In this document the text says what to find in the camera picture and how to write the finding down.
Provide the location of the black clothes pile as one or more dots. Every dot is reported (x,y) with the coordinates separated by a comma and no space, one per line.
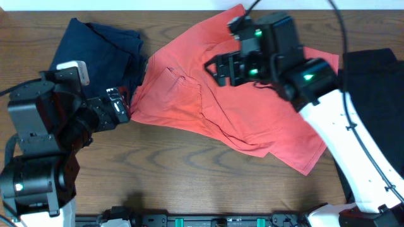
(375,84)

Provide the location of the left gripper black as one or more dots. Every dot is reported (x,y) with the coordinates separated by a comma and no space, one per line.
(117,105)

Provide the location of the folded navy blue shirt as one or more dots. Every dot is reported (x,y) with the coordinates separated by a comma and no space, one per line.
(112,56)

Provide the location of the orange red t-shirt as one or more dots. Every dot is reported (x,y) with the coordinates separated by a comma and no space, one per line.
(177,92)

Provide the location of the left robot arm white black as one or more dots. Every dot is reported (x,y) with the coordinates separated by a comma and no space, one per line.
(53,121)

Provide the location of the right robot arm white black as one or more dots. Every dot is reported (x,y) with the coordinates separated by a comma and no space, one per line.
(271,53)

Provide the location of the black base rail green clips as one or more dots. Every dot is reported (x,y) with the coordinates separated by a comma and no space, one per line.
(125,216)

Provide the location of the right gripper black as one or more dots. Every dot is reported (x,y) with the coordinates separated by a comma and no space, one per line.
(240,58)

